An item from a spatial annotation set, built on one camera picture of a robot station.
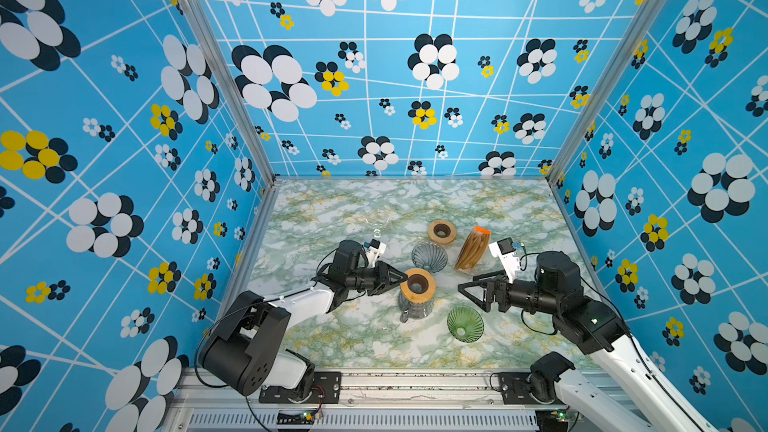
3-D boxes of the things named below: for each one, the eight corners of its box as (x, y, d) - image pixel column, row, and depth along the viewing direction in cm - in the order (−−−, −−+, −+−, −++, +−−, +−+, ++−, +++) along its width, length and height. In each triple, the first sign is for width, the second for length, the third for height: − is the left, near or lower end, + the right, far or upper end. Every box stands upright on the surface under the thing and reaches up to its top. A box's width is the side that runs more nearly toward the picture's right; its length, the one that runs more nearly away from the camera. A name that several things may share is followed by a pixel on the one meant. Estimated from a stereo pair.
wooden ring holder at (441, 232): (429, 244, 102) (430, 241, 101) (427, 224, 108) (428, 220, 106) (456, 244, 102) (457, 240, 101) (453, 224, 108) (454, 220, 106)
